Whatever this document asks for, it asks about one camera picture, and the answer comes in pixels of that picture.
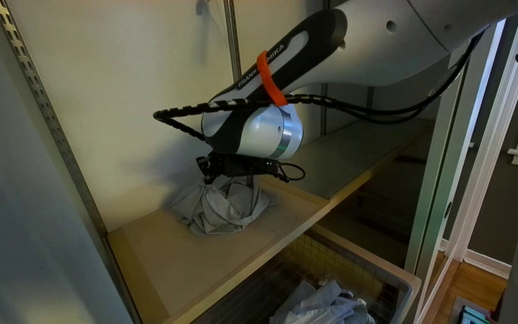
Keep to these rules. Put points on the slotted metal wall rail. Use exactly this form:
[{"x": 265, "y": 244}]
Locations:
[
  {"x": 233, "y": 42},
  {"x": 38, "y": 91}
]

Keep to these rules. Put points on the white door frame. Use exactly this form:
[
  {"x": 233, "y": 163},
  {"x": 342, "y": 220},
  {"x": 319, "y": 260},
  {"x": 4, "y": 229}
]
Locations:
[{"x": 486, "y": 156}]

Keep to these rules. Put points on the light grey crumpled cloth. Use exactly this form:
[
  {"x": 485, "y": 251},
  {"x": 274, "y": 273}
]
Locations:
[{"x": 324, "y": 307}]

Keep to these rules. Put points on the pale green door frame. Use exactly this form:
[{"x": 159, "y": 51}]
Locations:
[{"x": 432, "y": 199}]

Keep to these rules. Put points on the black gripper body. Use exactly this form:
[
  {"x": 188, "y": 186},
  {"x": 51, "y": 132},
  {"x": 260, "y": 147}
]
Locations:
[{"x": 235, "y": 165}]

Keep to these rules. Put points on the wooden shelf board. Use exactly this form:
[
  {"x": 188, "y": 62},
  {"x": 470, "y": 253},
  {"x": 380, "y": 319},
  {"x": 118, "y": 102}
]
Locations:
[{"x": 170, "y": 264}]

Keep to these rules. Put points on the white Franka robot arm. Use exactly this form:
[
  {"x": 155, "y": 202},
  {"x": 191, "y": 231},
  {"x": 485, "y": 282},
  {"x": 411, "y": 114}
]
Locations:
[{"x": 391, "y": 42}]

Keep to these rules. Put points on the small teal object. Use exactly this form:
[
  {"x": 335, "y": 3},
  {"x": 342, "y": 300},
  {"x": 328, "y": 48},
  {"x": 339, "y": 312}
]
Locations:
[{"x": 472, "y": 316}]

